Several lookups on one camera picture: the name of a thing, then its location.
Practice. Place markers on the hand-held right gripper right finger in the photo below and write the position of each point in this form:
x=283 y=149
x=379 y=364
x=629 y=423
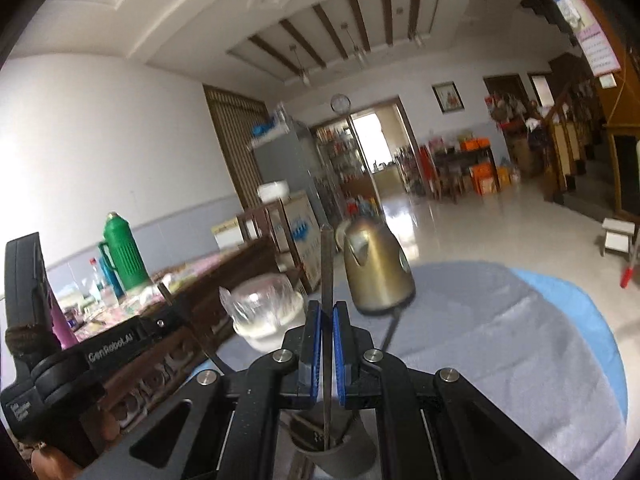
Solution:
x=341 y=355

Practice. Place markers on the steel chopstick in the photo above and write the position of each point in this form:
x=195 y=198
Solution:
x=326 y=270
x=192 y=327

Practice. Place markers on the blue table cover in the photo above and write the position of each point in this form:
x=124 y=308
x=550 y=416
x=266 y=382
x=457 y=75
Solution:
x=590 y=320

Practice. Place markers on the pink wall calendar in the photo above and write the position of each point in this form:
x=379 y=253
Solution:
x=587 y=25

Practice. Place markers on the framed wall picture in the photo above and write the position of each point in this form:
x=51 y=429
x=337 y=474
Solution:
x=448 y=96

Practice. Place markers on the green thermos flask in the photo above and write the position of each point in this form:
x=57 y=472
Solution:
x=122 y=255

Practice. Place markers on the tall grey cabinet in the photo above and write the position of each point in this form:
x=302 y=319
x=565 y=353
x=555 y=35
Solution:
x=287 y=160

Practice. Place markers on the clear bottle with red cap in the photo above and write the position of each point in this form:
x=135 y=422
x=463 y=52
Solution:
x=95 y=282

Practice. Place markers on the white step stool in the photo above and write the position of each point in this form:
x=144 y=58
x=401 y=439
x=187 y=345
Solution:
x=616 y=237

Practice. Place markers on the grey tablecloth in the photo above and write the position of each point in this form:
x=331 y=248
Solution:
x=500 y=360

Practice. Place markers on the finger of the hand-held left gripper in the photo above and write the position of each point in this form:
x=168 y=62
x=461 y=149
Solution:
x=125 y=342

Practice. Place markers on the plastic-wrapped white bowl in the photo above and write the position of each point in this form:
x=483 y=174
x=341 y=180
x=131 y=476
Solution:
x=265 y=310

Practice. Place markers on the person's left hand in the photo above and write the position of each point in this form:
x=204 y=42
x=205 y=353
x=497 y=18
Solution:
x=47 y=462

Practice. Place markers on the round wall clock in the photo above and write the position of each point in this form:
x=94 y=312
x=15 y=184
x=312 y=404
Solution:
x=340 y=102

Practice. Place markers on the grey utensil holder cup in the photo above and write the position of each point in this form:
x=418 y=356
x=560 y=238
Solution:
x=345 y=452

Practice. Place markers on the gold metal kettle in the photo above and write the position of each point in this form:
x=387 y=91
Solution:
x=375 y=270

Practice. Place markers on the cardboard box with yellow print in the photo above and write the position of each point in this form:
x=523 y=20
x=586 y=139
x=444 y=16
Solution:
x=227 y=232

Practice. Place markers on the carved wooden bench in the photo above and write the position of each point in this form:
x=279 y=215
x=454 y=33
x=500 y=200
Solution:
x=225 y=280

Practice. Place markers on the white basin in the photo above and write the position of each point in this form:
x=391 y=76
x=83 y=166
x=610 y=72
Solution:
x=272 y=190

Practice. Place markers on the wooden staircase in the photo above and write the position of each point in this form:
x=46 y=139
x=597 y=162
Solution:
x=575 y=145

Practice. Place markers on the magenta plastic item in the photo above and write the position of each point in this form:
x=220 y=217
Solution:
x=62 y=325

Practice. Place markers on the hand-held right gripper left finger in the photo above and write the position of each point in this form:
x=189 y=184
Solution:
x=312 y=355

